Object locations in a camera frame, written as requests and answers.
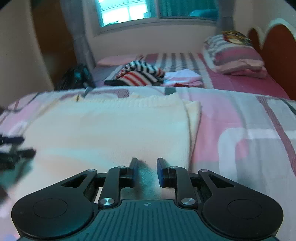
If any cream knitted sweater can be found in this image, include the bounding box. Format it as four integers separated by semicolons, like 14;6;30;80
4;93;202;200

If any pink grey patterned quilt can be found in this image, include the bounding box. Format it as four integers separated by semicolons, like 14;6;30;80
1;87;295;240

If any black bag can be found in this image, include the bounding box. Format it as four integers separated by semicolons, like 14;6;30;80
55;64;96;91

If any brown wooden door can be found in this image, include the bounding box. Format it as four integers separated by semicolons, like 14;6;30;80
31;0;77;84

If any white pink folded garment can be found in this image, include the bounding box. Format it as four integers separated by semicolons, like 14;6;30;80
162;69;203;87

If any striped pink pillow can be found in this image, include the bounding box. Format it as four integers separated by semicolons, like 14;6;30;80
202;34;267;79

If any red black striped garment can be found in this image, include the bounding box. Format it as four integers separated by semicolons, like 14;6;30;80
104;60;165;86

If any pink striped bed sheet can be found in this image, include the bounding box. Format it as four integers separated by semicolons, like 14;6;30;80
92;52;291;100

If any grey curtain left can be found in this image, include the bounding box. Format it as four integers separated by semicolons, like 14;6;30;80
60;0;95;69

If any grey curtain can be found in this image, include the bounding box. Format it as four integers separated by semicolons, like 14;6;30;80
215;0;235;35
60;0;95;69

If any red white headboard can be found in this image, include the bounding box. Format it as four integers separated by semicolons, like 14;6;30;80
247;18;295;100

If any yellow patterned cushion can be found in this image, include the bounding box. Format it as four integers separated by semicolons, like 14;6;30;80
222;31;252;46

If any grey curtain right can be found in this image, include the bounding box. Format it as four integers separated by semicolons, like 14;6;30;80
215;0;235;35

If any window with white frame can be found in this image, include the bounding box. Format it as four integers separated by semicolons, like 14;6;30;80
89;0;218;35

